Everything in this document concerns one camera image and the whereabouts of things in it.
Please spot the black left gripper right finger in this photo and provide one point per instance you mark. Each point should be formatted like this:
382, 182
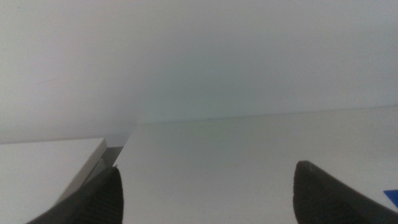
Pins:
323, 202

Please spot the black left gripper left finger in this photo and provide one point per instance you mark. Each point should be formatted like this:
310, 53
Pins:
99, 202

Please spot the blue rectangular mat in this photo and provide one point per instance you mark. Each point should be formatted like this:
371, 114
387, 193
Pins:
393, 196

